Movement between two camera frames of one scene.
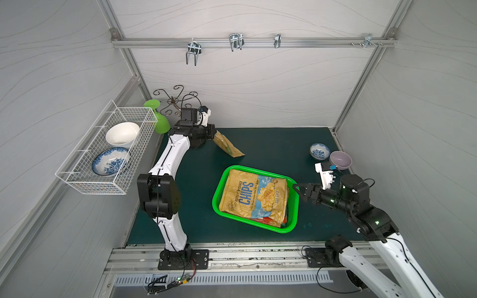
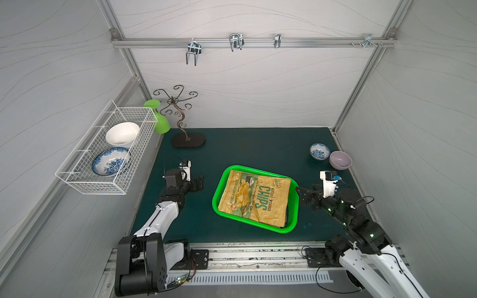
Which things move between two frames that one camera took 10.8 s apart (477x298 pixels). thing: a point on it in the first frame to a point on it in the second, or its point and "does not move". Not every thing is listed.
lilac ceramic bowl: (341, 159) does not move
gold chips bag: (223, 143) to (263, 200)
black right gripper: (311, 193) does not move
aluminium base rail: (228, 266) does not move
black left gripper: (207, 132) to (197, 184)
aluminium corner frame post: (390, 31) does not move
